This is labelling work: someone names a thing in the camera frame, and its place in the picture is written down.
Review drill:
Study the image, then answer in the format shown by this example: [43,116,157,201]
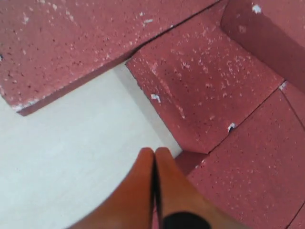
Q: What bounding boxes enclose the red brick under tilted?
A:
[279,81,305,128]

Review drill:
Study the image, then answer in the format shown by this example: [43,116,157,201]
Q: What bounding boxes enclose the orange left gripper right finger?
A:
[155,147,238,229]

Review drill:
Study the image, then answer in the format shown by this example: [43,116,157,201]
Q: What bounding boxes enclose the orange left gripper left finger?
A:
[70,148,154,229]

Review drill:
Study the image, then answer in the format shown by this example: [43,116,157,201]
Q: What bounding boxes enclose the red brick with white chip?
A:
[126,14,282,154]

